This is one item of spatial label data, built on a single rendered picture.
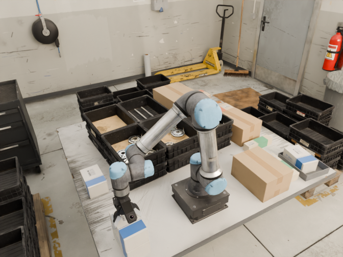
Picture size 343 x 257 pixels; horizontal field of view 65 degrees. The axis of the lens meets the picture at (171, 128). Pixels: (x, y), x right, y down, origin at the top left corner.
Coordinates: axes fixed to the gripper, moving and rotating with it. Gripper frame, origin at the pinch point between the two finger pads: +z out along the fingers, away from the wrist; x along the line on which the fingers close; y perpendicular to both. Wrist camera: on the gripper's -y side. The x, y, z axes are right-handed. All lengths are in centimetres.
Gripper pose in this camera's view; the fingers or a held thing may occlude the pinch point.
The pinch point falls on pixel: (128, 223)
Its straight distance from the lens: 143.8
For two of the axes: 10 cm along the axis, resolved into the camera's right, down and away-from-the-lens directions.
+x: -8.5, 3.0, -4.3
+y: -5.2, -4.4, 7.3
